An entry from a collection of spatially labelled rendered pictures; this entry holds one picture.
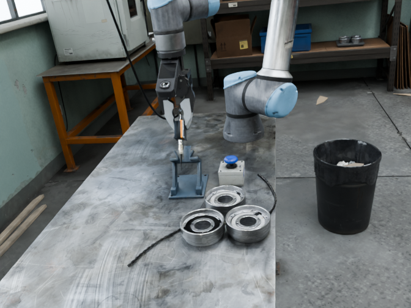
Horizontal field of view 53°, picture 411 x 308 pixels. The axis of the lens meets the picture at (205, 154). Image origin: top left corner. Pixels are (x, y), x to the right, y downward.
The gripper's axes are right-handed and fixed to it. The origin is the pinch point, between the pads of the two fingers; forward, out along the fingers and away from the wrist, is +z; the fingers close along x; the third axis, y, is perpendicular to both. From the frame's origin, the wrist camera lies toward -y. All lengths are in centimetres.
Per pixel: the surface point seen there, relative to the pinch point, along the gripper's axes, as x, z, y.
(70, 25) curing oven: 111, -8, 195
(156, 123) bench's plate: 21, 20, 55
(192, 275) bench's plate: -5.7, 19.7, -35.6
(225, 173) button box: -10.8, 15.5, 1.1
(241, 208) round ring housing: -15.8, 16.3, -16.1
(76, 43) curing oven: 110, 5, 195
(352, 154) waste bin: -71, 66, 109
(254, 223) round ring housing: -18.8, 18.4, -19.4
